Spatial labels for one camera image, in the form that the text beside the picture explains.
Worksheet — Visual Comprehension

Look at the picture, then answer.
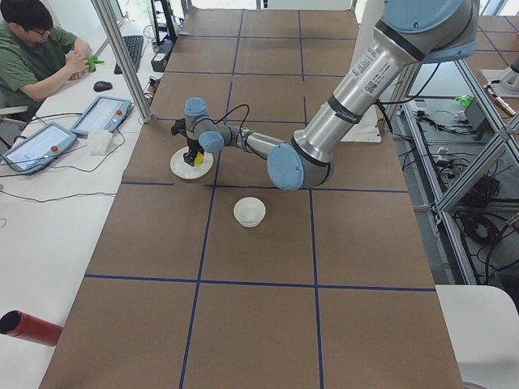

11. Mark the far blue teach pendant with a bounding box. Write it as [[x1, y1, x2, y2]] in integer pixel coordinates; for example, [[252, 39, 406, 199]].
[[70, 96, 132, 136]]

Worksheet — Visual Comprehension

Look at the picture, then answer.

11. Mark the aluminium frame post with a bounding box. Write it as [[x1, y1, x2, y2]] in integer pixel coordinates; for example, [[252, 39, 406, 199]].
[[92, 0, 152, 123]]

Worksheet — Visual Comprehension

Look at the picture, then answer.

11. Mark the black keyboard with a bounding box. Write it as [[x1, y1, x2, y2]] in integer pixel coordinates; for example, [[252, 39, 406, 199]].
[[122, 35, 144, 72]]

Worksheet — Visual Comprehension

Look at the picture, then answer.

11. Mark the green plastic object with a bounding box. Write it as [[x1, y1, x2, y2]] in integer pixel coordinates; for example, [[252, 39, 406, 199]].
[[88, 55, 105, 73]]

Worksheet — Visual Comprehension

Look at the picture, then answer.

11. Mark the red cylinder tube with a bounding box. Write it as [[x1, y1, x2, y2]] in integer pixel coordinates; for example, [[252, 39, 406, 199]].
[[1, 310, 62, 347]]

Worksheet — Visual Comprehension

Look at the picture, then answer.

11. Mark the blue teach pendant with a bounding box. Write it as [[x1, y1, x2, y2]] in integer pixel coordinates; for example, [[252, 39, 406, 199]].
[[2, 122, 77, 174], [70, 96, 132, 136]]

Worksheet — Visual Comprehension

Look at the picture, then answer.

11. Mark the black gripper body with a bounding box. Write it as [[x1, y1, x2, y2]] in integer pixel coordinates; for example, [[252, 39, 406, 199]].
[[187, 138, 200, 154]]

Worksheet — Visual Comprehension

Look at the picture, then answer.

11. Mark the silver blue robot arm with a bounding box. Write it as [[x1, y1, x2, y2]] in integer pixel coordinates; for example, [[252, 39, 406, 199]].
[[171, 1, 479, 190]]

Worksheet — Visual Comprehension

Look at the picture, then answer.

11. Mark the white round plate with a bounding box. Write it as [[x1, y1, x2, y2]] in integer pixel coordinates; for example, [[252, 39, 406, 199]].
[[169, 147, 214, 180]]

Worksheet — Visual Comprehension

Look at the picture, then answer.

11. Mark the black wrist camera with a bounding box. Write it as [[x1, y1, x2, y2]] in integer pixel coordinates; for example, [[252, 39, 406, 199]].
[[170, 118, 187, 137]]

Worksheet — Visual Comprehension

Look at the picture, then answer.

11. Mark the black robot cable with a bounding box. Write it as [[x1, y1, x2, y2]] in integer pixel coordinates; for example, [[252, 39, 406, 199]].
[[213, 104, 251, 152]]

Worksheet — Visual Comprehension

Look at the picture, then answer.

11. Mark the near blue teach pendant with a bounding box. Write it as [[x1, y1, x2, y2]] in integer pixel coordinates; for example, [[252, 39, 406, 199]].
[[2, 122, 77, 174]]

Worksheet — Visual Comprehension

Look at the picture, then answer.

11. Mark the black computer mouse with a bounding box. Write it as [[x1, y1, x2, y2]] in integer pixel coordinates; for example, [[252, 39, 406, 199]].
[[92, 81, 113, 92]]

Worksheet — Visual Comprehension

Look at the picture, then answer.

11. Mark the yellow lemon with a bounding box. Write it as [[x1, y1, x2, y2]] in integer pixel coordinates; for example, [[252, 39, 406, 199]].
[[194, 155, 204, 167]]

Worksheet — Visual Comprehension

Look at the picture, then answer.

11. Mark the white table corner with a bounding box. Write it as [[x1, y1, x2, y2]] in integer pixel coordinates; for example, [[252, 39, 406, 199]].
[[435, 284, 518, 388]]

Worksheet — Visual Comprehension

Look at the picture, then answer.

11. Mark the black box on table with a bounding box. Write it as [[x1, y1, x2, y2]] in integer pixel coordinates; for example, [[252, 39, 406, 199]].
[[151, 40, 174, 73]]

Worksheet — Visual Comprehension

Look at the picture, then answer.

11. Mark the person in green shirt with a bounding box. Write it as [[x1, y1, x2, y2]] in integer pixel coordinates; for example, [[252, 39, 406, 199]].
[[1, 0, 92, 122]]

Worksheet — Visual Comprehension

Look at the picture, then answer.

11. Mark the white bowl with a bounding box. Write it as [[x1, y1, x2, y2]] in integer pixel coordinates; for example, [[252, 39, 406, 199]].
[[233, 197, 266, 228]]

